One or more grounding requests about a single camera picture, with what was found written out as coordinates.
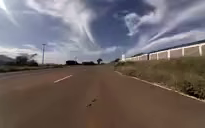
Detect dark trees and bushes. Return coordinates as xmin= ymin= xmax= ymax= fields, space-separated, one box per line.
xmin=0 ymin=53 xmax=40 ymax=67

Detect row of distant trees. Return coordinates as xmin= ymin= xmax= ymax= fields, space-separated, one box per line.
xmin=65 ymin=58 xmax=122 ymax=66

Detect tall pole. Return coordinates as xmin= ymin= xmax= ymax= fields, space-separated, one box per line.
xmin=41 ymin=43 xmax=47 ymax=66

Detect dry grass verge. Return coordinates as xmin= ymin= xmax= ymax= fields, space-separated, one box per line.
xmin=114 ymin=54 xmax=205 ymax=103

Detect pale stone kerb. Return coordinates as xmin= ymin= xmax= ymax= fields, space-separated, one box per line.
xmin=113 ymin=69 xmax=205 ymax=107

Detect long wall with white posts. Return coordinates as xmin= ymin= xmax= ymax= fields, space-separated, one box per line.
xmin=121 ymin=40 xmax=205 ymax=62

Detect reddish brown asphalt road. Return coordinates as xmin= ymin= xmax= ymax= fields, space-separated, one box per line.
xmin=0 ymin=64 xmax=205 ymax=128

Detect grass strip beside bushes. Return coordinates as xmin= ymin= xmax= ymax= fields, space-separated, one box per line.
xmin=0 ymin=64 xmax=65 ymax=74

